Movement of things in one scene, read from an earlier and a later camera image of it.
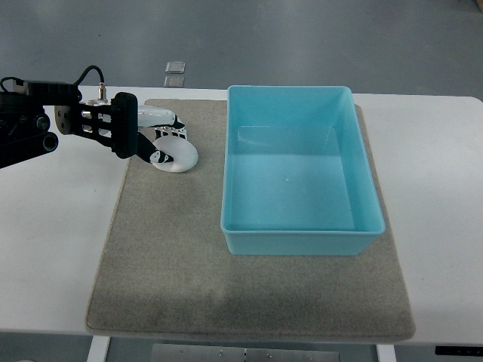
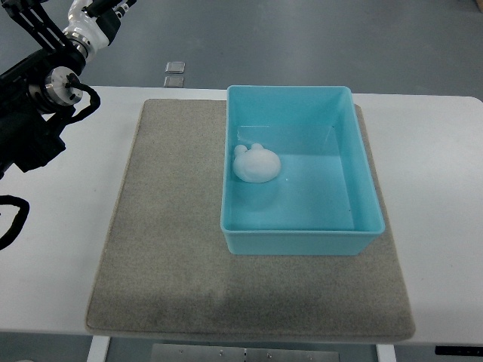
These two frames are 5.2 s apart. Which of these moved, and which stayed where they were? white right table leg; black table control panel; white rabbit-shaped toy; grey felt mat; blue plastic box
Moved: white rabbit-shaped toy
Stayed: grey felt mat; blue plastic box; white right table leg; black table control panel
